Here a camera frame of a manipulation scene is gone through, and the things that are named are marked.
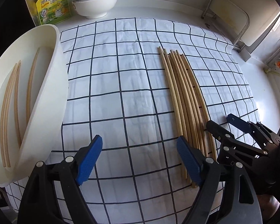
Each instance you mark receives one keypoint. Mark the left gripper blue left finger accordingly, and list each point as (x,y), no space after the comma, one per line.
(86,159)

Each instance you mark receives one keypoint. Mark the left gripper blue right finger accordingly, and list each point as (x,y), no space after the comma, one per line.
(191,158)

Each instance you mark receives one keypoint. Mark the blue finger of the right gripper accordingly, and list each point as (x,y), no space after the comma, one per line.
(218,132)
(240,124)

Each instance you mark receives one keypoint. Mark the white checked cloth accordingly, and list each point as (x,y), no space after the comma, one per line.
(118,90)

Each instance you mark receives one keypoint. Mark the white oval plastic basin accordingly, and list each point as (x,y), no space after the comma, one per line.
(33,98)

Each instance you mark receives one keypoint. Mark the metal folding rack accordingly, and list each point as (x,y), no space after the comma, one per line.
(237,20)

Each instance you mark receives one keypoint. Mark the large white ceramic bowl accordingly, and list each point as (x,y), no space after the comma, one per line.
(93,9)

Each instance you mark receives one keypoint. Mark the yellow detergent refill pouch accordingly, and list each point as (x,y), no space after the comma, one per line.
(53,11)

